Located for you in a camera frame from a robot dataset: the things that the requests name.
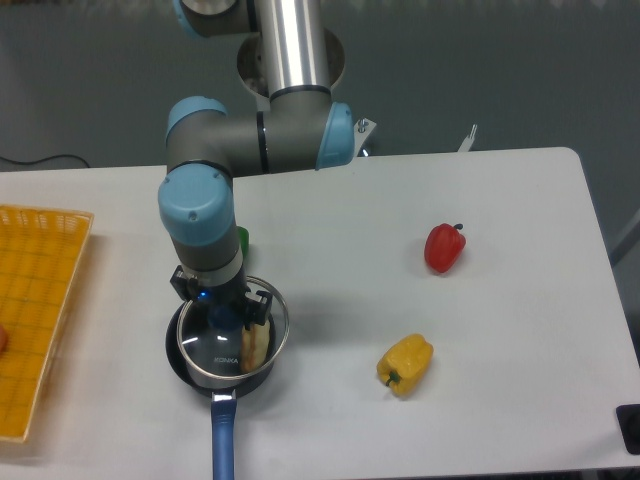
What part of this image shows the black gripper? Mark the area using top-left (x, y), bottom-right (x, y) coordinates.
top-left (170, 265), bottom-right (273, 330)

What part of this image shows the glass pot lid blue knob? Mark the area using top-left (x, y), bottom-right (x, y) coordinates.
top-left (169, 276), bottom-right (290, 390)

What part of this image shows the yellow bell pepper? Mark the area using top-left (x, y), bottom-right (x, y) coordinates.
top-left (376, 333), bottom-right (434, 397)

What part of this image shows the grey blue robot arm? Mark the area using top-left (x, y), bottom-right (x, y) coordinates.
top-left (158, 1), bottom-right (355, 326)

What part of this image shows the toy bread pastry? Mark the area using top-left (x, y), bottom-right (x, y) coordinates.
top-left (239, 322), bottom-right (271, 373)

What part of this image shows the green bell pepper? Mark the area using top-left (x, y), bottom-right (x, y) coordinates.
top-left (237, 226), bottom-right (250, 260)

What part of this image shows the yellow plastic basket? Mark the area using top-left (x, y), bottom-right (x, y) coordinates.
top-left (1, 205), bottom-right (94, 443)

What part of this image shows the red bell pepper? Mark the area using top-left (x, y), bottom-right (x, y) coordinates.
top-left (423, 223), bottom-right (466, 274)

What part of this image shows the black object at table edge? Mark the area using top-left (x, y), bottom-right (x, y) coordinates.
top-left (615, 404), bottom-right (640, 455)

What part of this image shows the black saucepan blue handle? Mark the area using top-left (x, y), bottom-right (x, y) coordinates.
top-left (165, 311), bottom-right (272, 479)

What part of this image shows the black floor cable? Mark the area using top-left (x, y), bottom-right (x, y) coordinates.
top-left (0, 153), bottom-right (92, 169)

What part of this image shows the white metal base frame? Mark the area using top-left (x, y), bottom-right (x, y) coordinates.
top-left (353, 117), bottom-right (478, 158)

